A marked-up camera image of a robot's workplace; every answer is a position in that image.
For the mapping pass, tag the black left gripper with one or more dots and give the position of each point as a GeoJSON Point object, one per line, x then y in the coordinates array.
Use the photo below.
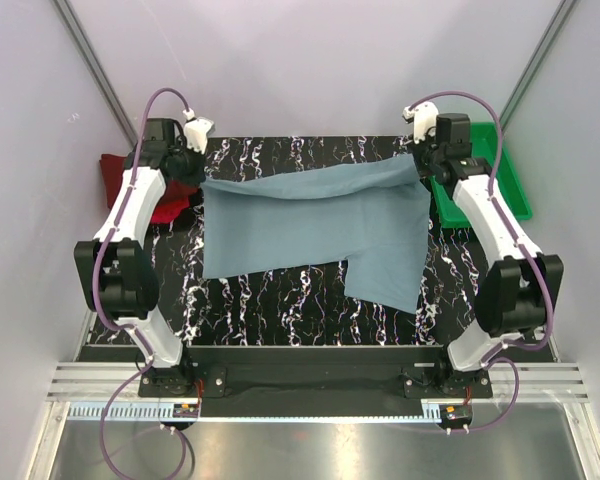
{"type": "Point", "coordinates": [198, 176]}

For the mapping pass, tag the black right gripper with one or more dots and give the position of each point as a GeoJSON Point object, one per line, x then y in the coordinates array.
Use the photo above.
{"type": "Point", "coordinates": [427, 172]}

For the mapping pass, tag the light blue t shirt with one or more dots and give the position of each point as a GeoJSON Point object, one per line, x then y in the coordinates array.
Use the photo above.
{"type": "Point", "coordinates": [372, 215]}

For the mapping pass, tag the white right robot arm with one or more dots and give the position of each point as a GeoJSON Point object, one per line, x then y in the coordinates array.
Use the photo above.
{"type": "Point", "coordinates": [519, 292]}

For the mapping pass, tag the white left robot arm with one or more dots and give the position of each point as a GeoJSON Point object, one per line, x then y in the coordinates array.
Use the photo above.
{"type": "Point", "coordinates": [117, 277]}

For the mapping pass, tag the green plastic bin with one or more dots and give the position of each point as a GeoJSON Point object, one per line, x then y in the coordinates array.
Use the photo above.
{"type": "Point", "coordinates": [484, 140]}

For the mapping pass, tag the bright red folded t shirt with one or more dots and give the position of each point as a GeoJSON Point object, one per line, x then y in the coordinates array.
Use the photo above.
{"type": "Point", "coordinates": [172, 203]}

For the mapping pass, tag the dark red folded t shirt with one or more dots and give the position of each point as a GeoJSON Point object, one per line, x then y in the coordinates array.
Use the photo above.
{"type": "Point", "coordinates": [112, 168]}

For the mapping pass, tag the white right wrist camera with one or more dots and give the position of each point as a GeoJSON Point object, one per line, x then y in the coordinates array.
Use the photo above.
{"type": "Point", "coordinates": [423, 118]}

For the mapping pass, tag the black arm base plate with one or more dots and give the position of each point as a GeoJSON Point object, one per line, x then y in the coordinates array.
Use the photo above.
{"type": "Point", "coordinates": [230, 380]}

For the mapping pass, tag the aluminium front rail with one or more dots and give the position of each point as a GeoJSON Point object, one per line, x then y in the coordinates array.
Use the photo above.
{"type": "Point", "coordinates": [534, 382]}

